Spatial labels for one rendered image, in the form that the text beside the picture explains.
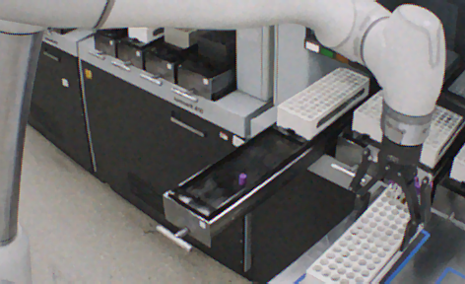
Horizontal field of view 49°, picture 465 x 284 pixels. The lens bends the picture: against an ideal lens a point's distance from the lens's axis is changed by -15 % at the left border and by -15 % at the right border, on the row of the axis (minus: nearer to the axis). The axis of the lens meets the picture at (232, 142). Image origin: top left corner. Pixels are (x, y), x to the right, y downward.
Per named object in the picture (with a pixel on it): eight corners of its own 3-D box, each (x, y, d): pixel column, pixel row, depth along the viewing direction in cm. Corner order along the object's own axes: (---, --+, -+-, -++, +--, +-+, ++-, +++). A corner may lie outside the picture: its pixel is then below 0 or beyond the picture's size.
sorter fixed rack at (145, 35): (190, 13, 207) (190, -2, 203) (210, 19, 201) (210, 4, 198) (128, 39, 189) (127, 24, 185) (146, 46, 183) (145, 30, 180)
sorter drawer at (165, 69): (279, 13, 224) (279, -7, 219) (306, 22, 217) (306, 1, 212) (135, 77, 180) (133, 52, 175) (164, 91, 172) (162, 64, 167)
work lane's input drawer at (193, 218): (339, 99, 168) (341, 72, 163) (377, 116, 160) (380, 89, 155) (150, 228, 123) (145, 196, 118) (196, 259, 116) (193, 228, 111)
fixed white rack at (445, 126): (441, 110, 150) (444, 92, 147) (468, 123, 145) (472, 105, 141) (399, 157, 132) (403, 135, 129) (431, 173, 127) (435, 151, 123)
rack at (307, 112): (340, 85, 161) (341, 66, 157) (368, 98, 155) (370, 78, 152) (275, 128, 143) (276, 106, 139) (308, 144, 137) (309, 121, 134)
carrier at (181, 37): (194, 47, 177) (193, 31, 173) (189, 50, 176) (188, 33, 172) (168, 39, 183) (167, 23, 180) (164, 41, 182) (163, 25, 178)
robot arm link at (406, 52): (450, 112, 81) (406, 74, 91) (463, 23, 72) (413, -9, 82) (402, 125, 78) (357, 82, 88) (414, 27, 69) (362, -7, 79)
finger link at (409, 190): (404, 160, 91) (410, 159, 90) (419, 216, 93) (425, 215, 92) (394, 171, 89) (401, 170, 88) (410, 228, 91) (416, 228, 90)
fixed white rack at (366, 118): (399, 91, 159) (402, 72, 155) (427, 104, 153) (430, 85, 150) (350, 133, 141) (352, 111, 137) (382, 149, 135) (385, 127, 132)
